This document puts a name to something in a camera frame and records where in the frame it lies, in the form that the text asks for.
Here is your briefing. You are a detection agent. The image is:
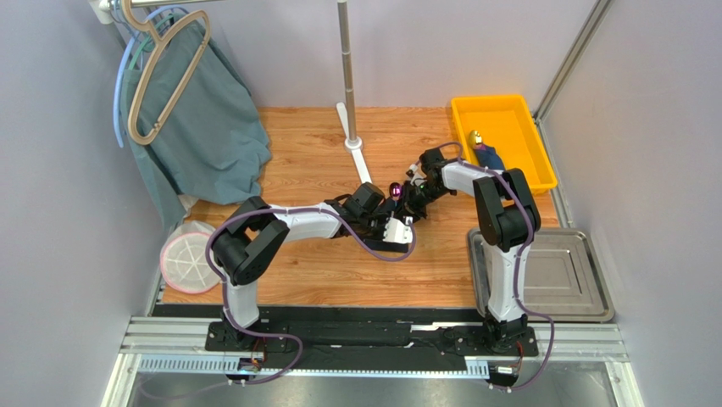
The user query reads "iridescent purple spoon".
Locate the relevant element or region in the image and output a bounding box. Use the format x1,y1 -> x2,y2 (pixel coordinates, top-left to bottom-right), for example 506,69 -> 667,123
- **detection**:
389,182 -> 403,201

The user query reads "black paper napkin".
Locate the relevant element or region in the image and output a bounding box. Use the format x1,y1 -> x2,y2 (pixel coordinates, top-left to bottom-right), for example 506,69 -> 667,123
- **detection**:
336,212 -> 414,254

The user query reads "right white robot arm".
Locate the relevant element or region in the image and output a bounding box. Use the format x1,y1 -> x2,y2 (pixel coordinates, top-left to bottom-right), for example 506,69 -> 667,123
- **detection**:
397,148 -> 541,354

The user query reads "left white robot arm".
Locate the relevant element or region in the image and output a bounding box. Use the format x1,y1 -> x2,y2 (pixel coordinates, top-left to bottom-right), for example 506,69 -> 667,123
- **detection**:
205,182 -> 414,350

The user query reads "rolled dark blue napkin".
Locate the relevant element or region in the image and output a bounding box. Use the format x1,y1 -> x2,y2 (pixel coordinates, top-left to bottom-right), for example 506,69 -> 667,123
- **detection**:
474,144 -> 506,171

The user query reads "white stand base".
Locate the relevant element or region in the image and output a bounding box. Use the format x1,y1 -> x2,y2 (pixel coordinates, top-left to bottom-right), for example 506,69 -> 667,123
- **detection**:
336,102 -> 373,183

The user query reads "yellow plastic bin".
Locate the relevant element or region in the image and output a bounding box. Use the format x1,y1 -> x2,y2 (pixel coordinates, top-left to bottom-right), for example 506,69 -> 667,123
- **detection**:
451,94 -> 558,195

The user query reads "metal tray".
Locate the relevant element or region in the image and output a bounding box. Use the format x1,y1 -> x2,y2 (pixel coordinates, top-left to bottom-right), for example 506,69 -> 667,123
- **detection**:
467,228 -> 614,322

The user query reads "pink rimmed white mesh basket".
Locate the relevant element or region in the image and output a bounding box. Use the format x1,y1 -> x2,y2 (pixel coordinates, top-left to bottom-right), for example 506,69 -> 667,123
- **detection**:
159,220 -> 220,294

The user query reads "teal hanging cloth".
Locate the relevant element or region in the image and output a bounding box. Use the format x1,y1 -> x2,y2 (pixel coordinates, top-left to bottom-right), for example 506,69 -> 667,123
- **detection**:
120,22 -> 271,230

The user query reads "metal stand pole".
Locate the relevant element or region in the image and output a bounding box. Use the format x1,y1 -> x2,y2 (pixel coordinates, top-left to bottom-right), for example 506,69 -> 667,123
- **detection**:
336,0 -> 362,150

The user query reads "beige clothes hanger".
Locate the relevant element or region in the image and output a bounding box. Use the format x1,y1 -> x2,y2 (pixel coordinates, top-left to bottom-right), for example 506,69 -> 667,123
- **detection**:
120,0 -> 212,147

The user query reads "green clothes hanger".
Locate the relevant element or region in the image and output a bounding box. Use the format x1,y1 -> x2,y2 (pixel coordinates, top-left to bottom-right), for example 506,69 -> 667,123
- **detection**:
130,13 -> 175,69

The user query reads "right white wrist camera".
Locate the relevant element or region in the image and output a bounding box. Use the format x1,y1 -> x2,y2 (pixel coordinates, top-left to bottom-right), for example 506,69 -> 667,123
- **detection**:
406,162 -> 425,185

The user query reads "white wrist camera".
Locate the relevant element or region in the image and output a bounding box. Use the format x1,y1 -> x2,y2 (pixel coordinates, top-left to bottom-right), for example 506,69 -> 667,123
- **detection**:
406,162 -> 425,185
382,217 -> 414,244

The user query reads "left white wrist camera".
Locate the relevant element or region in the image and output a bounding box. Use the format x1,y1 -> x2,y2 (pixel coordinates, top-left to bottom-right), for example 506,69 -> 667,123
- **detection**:
382,217 -> 414,244

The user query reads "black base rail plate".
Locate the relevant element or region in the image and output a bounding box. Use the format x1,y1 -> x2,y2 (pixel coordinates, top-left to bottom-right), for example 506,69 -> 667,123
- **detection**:
152,304 -> 540,372

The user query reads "aluminium frame rail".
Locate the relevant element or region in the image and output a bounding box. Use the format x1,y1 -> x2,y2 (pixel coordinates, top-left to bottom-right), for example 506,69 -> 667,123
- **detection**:
102,305 -> 643,406

